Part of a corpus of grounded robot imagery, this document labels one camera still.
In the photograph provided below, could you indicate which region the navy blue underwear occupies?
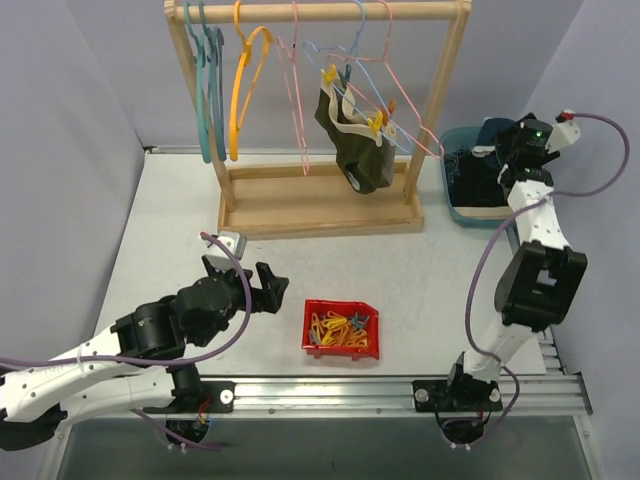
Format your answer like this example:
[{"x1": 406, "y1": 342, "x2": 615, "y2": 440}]
[{"x1": 471, "y1": 117, "x2": 515, "y2": 170}]

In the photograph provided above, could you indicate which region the pink wire hanger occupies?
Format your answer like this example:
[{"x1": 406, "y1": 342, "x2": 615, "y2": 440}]
[
  {"x1": 335, "y1": 1, "x2": 445, "y2": 160},
  {"x1": 276, "y1": 1, "x2": 310, "y2": 177}
]

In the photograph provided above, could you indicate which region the teal clip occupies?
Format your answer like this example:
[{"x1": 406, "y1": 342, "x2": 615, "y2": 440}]
[{"x1": 339, "y1": 64, "x2": 352, "y2": 87}]

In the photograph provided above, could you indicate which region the grey underwear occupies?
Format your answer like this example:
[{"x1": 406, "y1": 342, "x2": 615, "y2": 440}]
[{"x1": 337, "y1": 82, "x2": 396, "y2": 194}]

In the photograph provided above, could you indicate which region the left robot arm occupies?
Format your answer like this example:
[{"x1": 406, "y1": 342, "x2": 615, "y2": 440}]
[{"x1": 1, "y1": 262, "x2": 289, "y2": 451}]

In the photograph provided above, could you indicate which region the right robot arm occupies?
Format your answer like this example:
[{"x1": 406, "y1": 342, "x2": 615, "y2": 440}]
[{"x1": 443, "y1": 111, "x2": 588, "y2": 409}]

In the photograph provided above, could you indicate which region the black underwear in basin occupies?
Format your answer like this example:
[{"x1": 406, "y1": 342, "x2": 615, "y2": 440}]
[{"x1": 443, "y1": 148, "x2": 508, "y2": 219}]

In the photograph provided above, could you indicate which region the wooden hanger rack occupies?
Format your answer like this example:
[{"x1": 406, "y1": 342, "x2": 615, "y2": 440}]
[{"x1": 164, "y1": 1, "x2": 471, "y2": 239}]

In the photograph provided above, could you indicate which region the dark olive underwear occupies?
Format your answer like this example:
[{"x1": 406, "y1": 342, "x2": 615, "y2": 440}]
[{"x1": 314, "y1": 81, "x2": 396, "y2": 195}]

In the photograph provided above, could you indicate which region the orange plastic hanger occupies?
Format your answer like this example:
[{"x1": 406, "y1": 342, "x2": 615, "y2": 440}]
[{"x1": 229, "y1": 1, "x2": 275, "y2": 161}]

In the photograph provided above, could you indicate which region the blue-grey plastic hanger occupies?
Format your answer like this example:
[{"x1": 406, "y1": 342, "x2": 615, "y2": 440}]
[{"x1": 198, "y1": 1, "x2": 227, "y2": 161}]

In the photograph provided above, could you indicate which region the teal plastic hanger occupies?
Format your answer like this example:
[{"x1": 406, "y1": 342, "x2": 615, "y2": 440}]
[{"x1": 184, "y1": 2, "x2": 212, "y2": 164}]

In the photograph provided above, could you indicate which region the pile of coloured clips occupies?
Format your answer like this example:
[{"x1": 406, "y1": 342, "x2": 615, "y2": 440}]
[{"x1": 308, "y1": 311, "x2": 370, "y2": 348}]

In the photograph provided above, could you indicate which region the red plastic bin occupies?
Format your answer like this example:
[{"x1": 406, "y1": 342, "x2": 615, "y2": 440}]
[{"x1": 301, "y1": 299, "x2": 380, "y2": 361}]

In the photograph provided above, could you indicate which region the teal plastic basin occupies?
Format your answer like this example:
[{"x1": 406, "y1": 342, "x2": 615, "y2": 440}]
[{"x1": 440, "y1": 126, "x2": 512, "y2": 228}]

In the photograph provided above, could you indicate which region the lower yellow clip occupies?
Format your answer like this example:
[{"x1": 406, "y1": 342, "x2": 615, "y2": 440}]
[{"x1": 367, "y1": 111, "x2": 384, "y2": 136}]

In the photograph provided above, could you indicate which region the yellow clip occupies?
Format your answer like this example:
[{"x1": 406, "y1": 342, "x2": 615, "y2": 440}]
[
  {"x1": 367, "y1": 111, "x2": 384, "y2": 136},
  {"x1": 321, "y1": 64, "x2": 339, "y2": 87}
]

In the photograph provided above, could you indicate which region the upper yellow clip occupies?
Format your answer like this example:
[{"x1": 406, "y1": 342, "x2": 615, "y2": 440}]
[{"x1": 321, "y1": 64, "x2": 339, "y2": 87}]

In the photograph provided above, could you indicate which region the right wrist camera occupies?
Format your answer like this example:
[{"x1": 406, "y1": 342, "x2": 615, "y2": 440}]
[{"x1": 546, "y1": 110, "x2": 581, "y2": 153}]

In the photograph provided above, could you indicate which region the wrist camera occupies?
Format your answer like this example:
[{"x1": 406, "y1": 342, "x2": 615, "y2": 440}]
[
  {"x1": 546, "y1": 110, "x2": 581, "y2": 153},
  {"x1": 200, "y1": 231, "x2": 247, "y2": 271}
]

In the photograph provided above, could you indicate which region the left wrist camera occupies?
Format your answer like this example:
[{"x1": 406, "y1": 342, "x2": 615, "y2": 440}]
[{"x1": 200, "y1": 231, "x2": 247, "y2": 271}]

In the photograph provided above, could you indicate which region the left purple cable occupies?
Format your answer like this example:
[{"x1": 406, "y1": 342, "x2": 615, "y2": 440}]
[{"x1": 0, "y1": 236, "x2": 254, "y2": 451}]

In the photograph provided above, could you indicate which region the light blue wire hanger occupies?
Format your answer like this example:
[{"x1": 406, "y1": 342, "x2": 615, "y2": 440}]
[{"x1": 300, "y1": 1, "x2": 418, "y2": 154}]

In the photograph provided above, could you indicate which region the aluminium rail base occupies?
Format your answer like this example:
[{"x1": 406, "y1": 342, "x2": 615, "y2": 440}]
[{"x1": 55, "y1": 371, "x2": 594, "y2": 419}]

